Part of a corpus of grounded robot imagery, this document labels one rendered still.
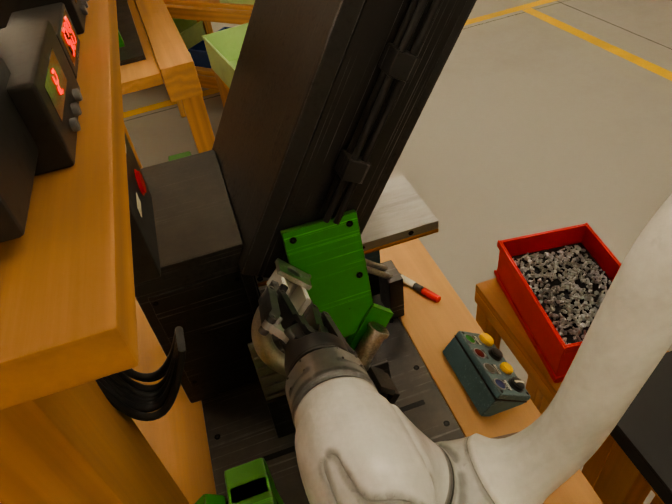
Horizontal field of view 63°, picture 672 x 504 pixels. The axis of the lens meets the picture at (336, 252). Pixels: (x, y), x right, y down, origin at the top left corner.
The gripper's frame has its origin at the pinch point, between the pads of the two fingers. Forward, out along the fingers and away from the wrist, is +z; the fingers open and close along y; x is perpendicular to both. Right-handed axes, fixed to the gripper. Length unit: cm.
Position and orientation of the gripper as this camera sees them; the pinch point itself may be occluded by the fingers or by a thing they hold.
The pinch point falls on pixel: (288, 292)
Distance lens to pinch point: 78.2
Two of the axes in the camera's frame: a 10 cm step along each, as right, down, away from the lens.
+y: -7.9, -4.3, -4.4
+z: -2.7, -4.0, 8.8
